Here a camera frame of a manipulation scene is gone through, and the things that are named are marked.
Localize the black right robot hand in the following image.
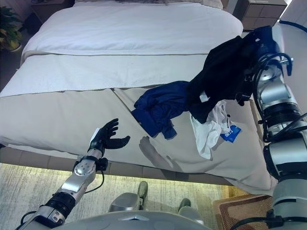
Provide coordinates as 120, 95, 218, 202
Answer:
249, 25, 283, 57

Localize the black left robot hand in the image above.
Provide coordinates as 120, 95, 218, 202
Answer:
88, 118, 131, 153

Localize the black garment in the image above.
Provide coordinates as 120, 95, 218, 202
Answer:
187, 25, 274, 124

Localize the white garment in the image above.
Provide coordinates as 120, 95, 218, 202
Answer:
190, 100, 232, 160

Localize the brown wicker basket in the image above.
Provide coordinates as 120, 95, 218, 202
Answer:
212, 194, 274, 230

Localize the brown nightstand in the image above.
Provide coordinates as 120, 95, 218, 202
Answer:
241, 0, 287, 31

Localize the grey robot torso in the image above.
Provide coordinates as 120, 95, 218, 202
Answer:
45, 210, 216, 230

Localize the grey area rug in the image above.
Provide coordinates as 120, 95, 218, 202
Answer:
0, 162, 240, 230

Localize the blue label card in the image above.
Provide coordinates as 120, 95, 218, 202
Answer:
220, 124, 242, 144

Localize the white duvet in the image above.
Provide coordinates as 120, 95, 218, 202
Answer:
0, 0, 244, 98

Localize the silver right robot leg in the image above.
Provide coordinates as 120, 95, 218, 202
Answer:
177, 198, 204, 220

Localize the green potted plant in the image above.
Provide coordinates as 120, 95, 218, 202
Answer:
0, 7, 24, 52

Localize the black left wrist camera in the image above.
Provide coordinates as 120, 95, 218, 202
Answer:
97, 157, 108, 171

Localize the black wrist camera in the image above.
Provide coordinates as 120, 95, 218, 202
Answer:
236, 68, 255, 106
97, 157, 108, 171

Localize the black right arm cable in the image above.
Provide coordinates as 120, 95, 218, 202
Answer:
251, 52, 307, 144

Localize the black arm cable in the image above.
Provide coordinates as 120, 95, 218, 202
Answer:
83, 169, 106, 194
251, 52, 307, 144

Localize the black floor rail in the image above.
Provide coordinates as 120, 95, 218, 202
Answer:
279, 20, 307, 32

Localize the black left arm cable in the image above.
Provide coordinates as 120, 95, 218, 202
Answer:
83, 169, 106, 194

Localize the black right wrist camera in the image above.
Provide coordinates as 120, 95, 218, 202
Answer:
236, 68, 255, 106

